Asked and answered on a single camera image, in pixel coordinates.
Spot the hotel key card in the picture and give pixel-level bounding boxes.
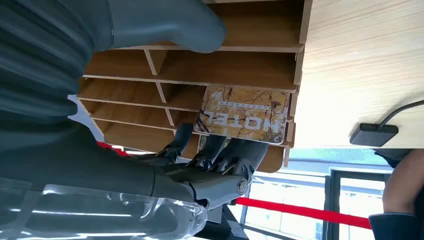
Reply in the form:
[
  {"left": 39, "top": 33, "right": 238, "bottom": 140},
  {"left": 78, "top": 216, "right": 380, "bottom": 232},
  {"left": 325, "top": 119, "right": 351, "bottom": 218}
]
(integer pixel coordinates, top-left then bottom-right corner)
[{"left": 193, "top": 84, "right": 292, "bottom": 146}]

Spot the wooden card rack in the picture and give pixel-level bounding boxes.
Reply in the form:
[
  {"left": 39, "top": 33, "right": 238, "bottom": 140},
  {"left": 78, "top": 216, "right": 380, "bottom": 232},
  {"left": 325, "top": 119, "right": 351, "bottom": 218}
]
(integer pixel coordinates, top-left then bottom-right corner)
[{"left": 76, "top": 0, "right": 314, "bottom": 174}]

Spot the black card reader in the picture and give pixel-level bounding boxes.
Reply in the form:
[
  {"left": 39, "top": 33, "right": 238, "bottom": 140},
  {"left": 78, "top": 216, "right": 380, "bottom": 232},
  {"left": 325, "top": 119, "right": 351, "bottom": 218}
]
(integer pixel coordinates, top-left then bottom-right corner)
[{"left": 349, "top": 123, "right": 399, "bottom": 148}]

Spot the red barrier belt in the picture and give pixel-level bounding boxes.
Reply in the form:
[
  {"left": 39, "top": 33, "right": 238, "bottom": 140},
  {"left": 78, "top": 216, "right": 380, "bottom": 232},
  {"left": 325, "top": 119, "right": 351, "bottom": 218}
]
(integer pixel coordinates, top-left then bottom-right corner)
[{"left": 96, "top": 141, "right": 373, "bottom": 230}]

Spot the person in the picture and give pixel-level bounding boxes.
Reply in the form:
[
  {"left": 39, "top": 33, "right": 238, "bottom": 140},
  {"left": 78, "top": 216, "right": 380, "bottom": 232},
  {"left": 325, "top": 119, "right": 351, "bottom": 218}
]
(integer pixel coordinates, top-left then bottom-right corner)
[{"left": 368, "top": 148, "right": 424, "bottom": 240}]

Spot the black reader cable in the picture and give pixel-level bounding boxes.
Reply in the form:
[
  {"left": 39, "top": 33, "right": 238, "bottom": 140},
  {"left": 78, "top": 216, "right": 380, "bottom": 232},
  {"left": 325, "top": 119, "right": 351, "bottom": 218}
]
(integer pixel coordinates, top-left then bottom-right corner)
[{"left": 379, "top": 99, "right": 424, "bottom": 129}]

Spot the dark window frame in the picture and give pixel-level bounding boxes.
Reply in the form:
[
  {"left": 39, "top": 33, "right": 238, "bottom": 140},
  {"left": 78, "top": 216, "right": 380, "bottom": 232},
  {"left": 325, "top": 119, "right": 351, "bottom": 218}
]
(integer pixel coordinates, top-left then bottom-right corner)
[{"left": 326, "top": 168, "right": 392, "bottom": 240}]

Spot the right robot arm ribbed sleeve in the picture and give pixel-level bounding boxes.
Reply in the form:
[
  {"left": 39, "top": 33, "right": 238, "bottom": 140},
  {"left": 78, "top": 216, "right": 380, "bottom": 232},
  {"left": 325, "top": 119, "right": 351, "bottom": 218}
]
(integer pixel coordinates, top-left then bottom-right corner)
[{"left": 0, "top": 0, "right": 115, "bottom": 135}]

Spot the black barrier post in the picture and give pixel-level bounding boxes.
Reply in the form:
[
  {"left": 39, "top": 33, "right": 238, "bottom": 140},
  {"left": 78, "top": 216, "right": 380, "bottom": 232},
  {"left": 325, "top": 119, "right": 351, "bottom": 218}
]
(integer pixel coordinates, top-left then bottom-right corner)
[{"left": 195, "top": 204, "right": 250, "bottom": 240}]

